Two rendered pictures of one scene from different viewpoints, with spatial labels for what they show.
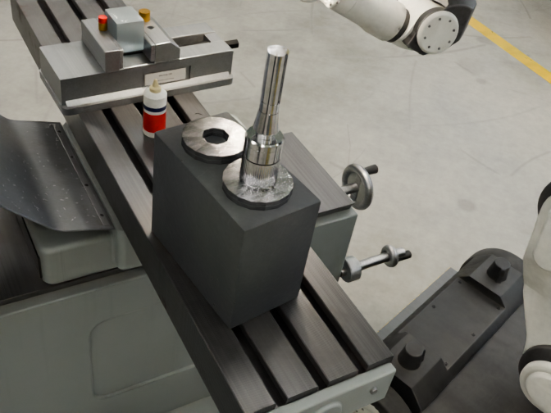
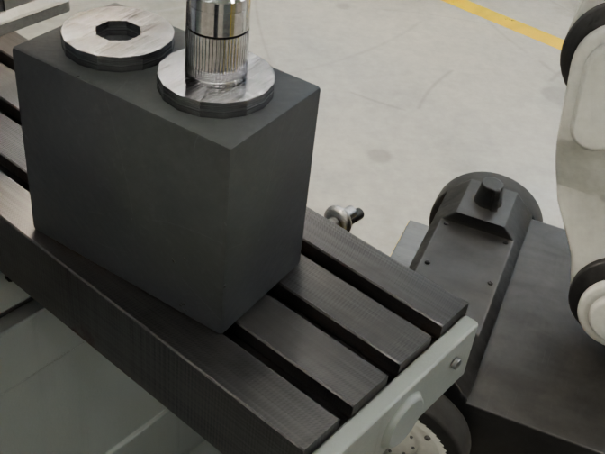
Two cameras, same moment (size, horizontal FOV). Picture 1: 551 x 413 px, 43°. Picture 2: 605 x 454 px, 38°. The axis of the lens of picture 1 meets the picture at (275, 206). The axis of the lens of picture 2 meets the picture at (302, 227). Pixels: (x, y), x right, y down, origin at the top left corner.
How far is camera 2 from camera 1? 0.27 m
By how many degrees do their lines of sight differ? 14
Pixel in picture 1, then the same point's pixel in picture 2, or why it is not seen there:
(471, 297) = (467, 238)
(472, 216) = (392, 167)
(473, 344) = (495, 295)
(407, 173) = not seen: hidden behind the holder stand
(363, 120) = not seen: hidden behind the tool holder
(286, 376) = (337, 376)
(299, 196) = (286, 86)
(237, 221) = (212, 139)
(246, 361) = (267, 373)
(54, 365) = not seen: outside the picture
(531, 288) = (568, 187)
